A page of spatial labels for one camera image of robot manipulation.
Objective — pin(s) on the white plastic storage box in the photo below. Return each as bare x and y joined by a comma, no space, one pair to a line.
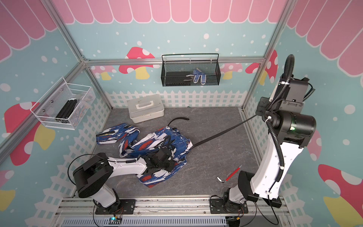
145,108

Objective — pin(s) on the black box in black basket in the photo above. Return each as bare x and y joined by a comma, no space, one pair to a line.
177,79

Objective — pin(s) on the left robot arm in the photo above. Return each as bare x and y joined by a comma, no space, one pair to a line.
90,178

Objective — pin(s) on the small green circuit board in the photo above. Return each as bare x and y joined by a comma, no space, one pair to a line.
115,221

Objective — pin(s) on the white wire wall basket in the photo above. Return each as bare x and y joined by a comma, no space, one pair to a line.
50,104

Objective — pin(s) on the white slotted cable duct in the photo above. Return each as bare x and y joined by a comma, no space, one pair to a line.
194,221

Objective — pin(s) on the black wire wall basket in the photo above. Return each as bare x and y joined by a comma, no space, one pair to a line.
207,63

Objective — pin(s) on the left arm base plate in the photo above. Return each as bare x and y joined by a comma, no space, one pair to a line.
124,206

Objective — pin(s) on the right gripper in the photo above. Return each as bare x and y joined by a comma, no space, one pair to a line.
262,108

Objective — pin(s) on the red handled hex key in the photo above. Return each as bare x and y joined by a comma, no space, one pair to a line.
230,176

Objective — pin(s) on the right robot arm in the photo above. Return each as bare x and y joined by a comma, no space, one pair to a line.
289,132

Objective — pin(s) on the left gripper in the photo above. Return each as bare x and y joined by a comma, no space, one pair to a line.
171,162

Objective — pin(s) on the blue white red patterned trousers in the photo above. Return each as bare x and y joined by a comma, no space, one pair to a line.
130,148

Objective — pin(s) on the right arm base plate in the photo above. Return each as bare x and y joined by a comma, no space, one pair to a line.
221,206

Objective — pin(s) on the black case in white basket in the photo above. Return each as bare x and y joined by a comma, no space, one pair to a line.
66,111

